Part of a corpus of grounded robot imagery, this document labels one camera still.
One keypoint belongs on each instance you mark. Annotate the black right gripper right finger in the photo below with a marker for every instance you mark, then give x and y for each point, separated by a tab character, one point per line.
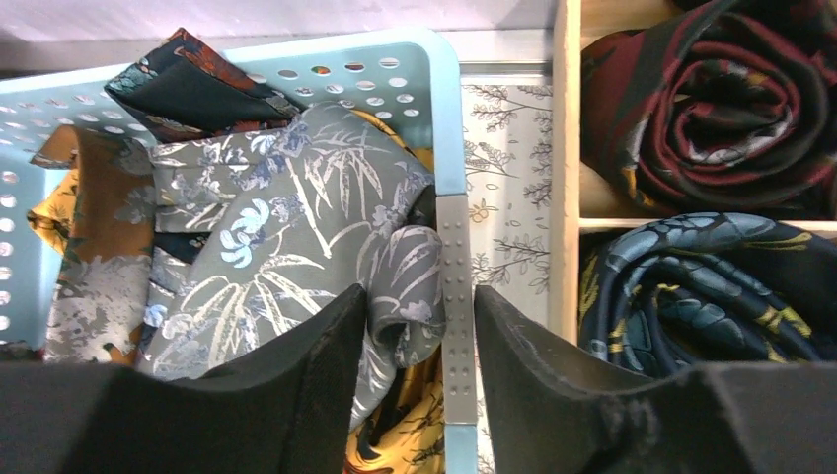
554	408

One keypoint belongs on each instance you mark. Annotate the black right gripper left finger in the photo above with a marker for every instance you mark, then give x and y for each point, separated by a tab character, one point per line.
282	408

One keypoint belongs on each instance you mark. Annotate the grey leaf pattern tie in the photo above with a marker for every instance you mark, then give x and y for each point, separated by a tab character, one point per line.
292	217

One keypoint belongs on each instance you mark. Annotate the yellow patterned tie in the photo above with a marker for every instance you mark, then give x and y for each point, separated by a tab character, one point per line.
405	434

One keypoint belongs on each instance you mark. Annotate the rolled navy blue tie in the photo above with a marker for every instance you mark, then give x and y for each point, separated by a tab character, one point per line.
707	286

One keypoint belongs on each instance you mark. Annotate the wooden compartment tray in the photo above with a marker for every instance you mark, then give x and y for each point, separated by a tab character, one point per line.
582	200

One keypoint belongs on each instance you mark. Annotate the orange floral tie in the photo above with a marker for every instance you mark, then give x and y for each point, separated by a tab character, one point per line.
100	220

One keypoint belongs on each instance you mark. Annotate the floral tablecloth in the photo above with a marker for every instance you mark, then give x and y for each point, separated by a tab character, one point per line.
508	155

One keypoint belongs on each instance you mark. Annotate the dark navy red tie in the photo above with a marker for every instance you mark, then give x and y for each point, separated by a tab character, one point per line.
184	90

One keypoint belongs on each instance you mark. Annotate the rolled dark red tie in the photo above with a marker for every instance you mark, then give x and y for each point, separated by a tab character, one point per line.
731	105

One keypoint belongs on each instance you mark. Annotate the light blue plastic basket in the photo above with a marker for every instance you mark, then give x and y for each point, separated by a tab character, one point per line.
408	77

